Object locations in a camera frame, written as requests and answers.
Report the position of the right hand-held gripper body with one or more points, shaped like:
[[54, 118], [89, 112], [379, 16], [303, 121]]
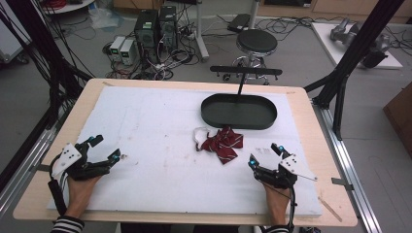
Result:
[[281, 174]]

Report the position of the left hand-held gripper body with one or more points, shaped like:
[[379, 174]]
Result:
[[73, 163]]

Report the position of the red striped bow tie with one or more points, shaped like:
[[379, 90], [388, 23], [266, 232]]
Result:
[[223, 145]]

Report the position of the black oval tray rack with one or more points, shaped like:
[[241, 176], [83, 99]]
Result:
[[239, 113]]

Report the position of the person's right hand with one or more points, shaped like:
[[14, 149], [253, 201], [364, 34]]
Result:
[[277, 202]]

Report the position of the person's left hand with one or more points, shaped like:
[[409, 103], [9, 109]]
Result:
[[81, 195]]

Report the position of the grey metal clamp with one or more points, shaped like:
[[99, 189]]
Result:
[[341, 183], [41, 168]]

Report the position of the white foam board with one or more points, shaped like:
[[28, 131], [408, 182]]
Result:
[[155, 129]]

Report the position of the thin wooden stick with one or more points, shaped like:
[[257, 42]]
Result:
[[330, 209]]

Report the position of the white power supply box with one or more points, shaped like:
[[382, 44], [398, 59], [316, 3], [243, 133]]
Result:
[[128, 51], [116, 47]]

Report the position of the black round stool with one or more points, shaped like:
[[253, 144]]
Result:
[[257, 42]]

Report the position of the white floor board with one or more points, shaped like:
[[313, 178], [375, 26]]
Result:
[[327, 42]]

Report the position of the black computer tower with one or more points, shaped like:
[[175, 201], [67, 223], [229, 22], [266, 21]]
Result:
[[146, 32], [168, 27]]

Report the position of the clear plastic bag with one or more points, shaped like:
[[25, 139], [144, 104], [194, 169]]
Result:
[[103, 17]]

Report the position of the brown wooden cabinet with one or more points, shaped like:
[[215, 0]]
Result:
[[401, 113]]

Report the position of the flat black box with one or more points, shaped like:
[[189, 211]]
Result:
[[239, 22]]

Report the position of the white round table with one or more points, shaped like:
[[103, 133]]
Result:
[[66, 7]]

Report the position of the black and grey robot part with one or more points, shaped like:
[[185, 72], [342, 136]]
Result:
[[375, 53]]

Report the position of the white table leg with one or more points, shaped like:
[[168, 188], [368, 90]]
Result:
[[254, 13], [201, 35]]

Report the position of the aluminium rail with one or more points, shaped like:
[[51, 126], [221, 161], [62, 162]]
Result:
[[353, 181], [19, 178]]

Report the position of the black metal frame strut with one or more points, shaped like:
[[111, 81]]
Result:
[[356, 48]]

